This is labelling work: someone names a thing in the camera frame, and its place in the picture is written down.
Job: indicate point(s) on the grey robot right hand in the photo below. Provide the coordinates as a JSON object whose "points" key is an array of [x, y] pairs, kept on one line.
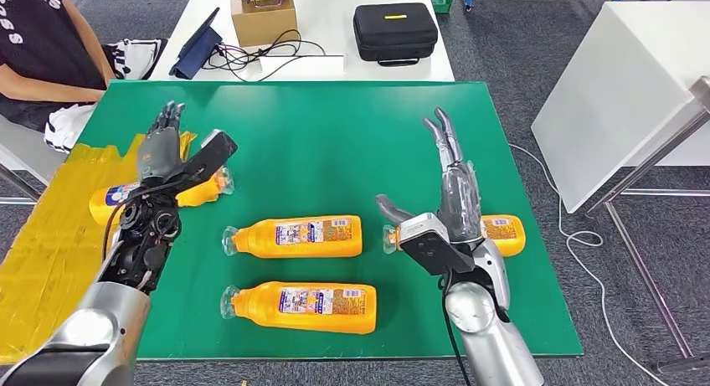
{"points": [[460, 203]]}

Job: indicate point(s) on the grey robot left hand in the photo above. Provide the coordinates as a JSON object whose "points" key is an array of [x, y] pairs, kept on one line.
{"points": [[160, 153]]}

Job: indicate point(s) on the orange detergent bottle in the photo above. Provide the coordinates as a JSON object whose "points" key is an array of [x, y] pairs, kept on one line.
{"points": [[310, 245], [310, 319], [507, 242], [108, 206]]}

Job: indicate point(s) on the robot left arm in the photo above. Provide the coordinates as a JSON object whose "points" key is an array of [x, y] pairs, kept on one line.
{"points": [[111, 317]]}

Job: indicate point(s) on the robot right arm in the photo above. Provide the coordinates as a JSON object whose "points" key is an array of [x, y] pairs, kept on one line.
{"points": [[493, 339]]}

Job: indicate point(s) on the tablet in dark blue case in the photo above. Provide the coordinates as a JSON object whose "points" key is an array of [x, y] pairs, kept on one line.
{"points": [[195, 52]]}

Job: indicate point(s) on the grey bench seat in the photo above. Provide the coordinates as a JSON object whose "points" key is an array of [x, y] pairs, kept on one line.
{"points": [[16, 145]]}

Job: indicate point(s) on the person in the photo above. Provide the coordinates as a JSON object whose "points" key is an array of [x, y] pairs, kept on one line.
{"points": [[39, 45]]}

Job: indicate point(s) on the brown cardboard box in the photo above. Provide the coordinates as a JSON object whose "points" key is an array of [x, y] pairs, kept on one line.
{"points": [[263, 24]]}

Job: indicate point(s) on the flat white box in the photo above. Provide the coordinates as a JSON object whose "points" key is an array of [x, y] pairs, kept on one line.
{"points": [[303, 67]]}

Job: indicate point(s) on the black carrying case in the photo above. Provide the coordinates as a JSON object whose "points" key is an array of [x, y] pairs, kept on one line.
{"points": [[395, 31]]}

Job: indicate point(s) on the large white table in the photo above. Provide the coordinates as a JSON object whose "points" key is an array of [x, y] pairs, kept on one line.
{"points": [[610, 95]]}

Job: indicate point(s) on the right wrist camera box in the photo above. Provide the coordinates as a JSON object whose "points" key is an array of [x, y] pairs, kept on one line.
{"points": [[432, 245]]}

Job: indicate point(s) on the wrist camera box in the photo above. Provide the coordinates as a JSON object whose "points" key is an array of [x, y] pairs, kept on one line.
{"points": [[211, 153], [432, 245]]}

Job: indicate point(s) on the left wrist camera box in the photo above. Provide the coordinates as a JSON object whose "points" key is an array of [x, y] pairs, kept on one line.
{"points": [[211, 153]]}

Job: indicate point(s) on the metal table frame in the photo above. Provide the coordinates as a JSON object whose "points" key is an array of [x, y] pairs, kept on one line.
{"points": [[649, 160]]}

